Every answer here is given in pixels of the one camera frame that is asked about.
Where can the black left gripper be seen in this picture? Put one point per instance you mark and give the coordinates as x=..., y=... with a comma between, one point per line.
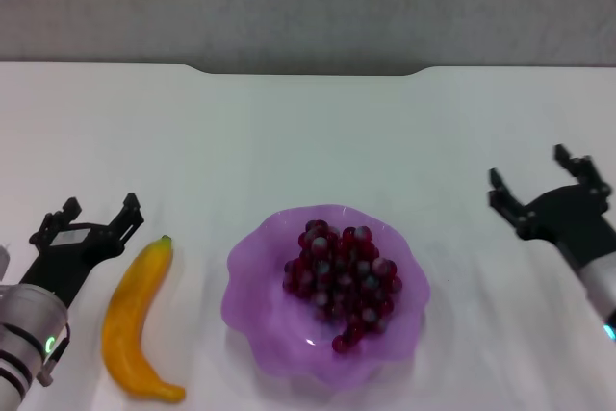
x=67, y=262

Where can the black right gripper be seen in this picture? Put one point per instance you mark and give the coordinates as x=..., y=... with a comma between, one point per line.
x=568, y=218

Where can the yellow plastic banana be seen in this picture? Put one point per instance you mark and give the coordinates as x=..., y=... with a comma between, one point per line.
x=130, y=310

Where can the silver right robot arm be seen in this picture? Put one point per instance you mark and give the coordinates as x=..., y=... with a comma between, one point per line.
x=601, y=286

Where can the dark red grape bunch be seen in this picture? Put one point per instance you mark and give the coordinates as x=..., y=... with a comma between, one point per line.
x=341, y=276

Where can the purple wavy plastic bowl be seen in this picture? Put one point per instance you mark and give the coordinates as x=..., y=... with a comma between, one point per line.
x=260, y=295

